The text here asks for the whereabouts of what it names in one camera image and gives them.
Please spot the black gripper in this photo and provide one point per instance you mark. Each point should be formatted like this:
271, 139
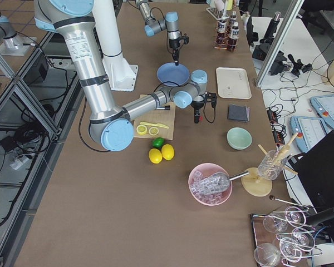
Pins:
173, 44
196, 105

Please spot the blue plate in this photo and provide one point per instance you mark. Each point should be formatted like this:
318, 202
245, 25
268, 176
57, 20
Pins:
171, 74

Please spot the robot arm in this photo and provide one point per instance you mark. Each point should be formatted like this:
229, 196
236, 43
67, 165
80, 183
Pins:
169, 22
90, 32

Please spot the wooden cutting board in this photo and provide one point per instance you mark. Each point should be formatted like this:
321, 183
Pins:
166, 117

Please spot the yellow plastic knife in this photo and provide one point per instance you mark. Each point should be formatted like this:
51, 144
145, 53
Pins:
161, 125

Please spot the grey folded cloth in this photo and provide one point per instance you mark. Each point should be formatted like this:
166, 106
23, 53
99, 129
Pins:
238, 113

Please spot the yellow lemon upper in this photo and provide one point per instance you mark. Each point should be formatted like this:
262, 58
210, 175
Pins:
167, 152

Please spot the yellow lemon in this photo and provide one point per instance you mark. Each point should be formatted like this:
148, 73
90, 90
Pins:
155, 156
167, 152

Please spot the green lime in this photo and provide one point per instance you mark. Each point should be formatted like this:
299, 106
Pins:
158, 142

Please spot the lemon slice lower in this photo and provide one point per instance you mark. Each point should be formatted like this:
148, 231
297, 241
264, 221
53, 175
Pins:
153, 131

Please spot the lemon slice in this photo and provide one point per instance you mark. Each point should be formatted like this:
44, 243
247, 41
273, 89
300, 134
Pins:
141, 129
153, 131

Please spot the green bowl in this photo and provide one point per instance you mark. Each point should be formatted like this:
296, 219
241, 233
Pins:
239, 138

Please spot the bottle white cap middle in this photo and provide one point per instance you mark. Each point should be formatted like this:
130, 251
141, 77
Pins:
221, 37

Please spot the bottle white cap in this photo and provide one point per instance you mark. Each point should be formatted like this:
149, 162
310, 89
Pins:
233, 18
233, 38
221, 37

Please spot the cream rabbit tray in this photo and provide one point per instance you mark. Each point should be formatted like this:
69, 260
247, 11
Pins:
233, 83

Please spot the yellow lemon lower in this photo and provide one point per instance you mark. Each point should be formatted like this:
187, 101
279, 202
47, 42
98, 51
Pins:
155, 156

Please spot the lemon slice upper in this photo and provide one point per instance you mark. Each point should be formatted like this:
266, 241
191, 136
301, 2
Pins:
141, 129

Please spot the bottle white cap top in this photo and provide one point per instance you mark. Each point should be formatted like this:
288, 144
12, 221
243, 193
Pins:
233, 38

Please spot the pink cup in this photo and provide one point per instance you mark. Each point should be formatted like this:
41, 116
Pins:
219, 5

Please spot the bottle white cap right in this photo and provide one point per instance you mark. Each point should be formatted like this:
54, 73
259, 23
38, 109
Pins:
233, 18

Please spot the steel ice scoop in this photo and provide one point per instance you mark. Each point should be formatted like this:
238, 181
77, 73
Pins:
221, 181

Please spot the yellow cup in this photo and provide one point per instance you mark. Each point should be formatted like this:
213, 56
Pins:
229, 4

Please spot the pink bowl of ice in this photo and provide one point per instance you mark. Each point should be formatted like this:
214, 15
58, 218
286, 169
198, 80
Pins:
200, 184

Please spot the wooden cup stand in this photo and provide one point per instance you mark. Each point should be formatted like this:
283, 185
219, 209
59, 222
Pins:
257, 186

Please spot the glass cup on stand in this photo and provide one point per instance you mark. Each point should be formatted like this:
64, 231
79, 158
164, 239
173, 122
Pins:
268, 168

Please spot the teach pendant left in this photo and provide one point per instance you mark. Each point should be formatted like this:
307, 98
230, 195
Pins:
312, 129

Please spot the teach pendant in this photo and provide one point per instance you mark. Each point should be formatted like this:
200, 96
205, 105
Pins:
312, 129
324, 106

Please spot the black laptop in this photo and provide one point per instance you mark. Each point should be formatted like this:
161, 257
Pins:
316, 172

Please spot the teach pendant right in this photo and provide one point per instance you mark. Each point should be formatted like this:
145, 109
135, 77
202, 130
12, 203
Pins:
324, 106

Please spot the wine glass rack tray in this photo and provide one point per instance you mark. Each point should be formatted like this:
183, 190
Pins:
283, 237

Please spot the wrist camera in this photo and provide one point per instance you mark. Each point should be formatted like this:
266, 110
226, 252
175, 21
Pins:
210, 97
184, 40

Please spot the copper wire bottle rack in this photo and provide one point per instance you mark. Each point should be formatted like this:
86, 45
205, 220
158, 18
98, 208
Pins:
228, 34

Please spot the white wire cup rack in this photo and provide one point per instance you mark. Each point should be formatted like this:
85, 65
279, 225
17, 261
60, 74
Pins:
218, 15

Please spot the aluminium frame post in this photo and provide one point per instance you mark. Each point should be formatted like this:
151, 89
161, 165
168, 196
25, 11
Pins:
287, 21

